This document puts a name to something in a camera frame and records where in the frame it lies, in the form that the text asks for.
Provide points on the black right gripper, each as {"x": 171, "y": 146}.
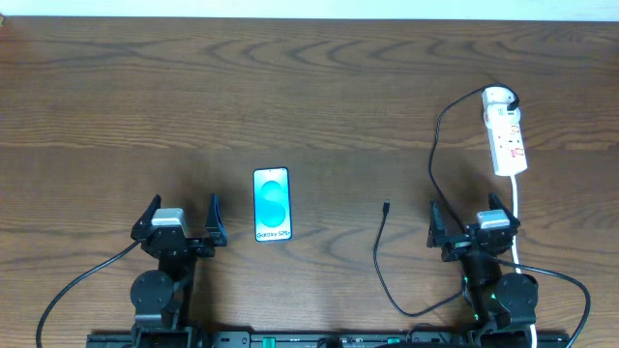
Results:
{"x": 475, "y": 246}

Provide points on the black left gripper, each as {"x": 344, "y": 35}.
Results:
{"x": 179, "y": 244}

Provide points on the Samsung Galaxy smartphone blue screen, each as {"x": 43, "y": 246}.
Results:
{"x": 272, "y": 208}

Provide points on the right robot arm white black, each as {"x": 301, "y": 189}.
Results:
{"x": 504, "y": 304}

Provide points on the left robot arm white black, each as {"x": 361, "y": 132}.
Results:
{"x": 162, "y": 297}

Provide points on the white USB charger plug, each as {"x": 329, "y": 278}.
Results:
{"x": 499, "y": 96}

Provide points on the white power strip red switches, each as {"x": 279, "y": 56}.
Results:
{"x": 505, "y": 140}

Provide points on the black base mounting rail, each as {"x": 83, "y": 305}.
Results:
{"x": 423, "y": 338}

